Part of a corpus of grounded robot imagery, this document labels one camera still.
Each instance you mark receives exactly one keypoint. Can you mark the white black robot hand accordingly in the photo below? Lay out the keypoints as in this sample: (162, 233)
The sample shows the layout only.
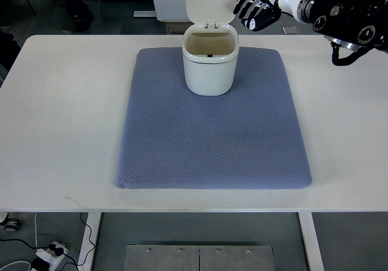
(257, 15)

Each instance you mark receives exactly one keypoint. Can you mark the white trash bin with lid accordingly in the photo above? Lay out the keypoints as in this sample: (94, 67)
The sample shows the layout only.
(210, 47)

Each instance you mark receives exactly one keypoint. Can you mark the cardboard box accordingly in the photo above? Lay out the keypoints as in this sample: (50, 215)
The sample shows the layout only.
(176, 28)

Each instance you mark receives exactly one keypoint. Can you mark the blue quilted mat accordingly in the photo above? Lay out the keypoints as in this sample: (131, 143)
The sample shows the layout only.
(248, 138)

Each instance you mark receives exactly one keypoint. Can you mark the right white table leg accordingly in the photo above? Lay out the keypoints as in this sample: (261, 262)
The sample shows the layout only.
(310, 239)

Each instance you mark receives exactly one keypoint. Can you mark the white table leg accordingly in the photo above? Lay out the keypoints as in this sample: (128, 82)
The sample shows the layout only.
(310, 239)
(88, 247)

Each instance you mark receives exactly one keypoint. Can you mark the black object at left edge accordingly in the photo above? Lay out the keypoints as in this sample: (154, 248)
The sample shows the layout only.
(9, 50)

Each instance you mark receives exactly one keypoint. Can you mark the left white table leg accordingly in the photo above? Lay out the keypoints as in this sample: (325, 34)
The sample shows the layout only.
(88, 247)

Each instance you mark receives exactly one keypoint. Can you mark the grey metal floor plate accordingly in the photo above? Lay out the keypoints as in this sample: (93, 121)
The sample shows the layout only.
(186, 257)

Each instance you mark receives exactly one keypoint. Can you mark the white power strip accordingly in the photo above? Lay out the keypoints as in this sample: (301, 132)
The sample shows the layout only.
(49, 258)

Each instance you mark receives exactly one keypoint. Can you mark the caster wheel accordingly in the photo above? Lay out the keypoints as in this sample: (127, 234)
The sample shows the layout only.
(8, 223)

